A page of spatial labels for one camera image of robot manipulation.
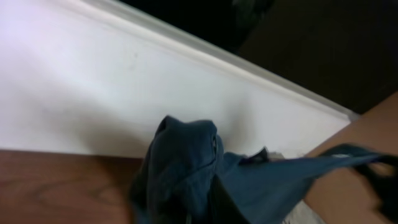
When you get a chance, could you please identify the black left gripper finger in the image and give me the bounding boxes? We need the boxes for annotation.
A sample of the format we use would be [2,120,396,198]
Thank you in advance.
[208,175,249,224]

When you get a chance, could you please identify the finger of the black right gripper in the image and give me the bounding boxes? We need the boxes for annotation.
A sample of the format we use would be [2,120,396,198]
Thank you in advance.
[355,156,397,223]

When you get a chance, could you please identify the dark blue shorts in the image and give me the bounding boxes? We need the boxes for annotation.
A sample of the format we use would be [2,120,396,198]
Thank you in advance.
[129,114,398,224]

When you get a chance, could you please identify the beige grey garment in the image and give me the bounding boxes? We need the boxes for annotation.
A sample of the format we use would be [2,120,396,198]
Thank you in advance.
[281,200,326,224]

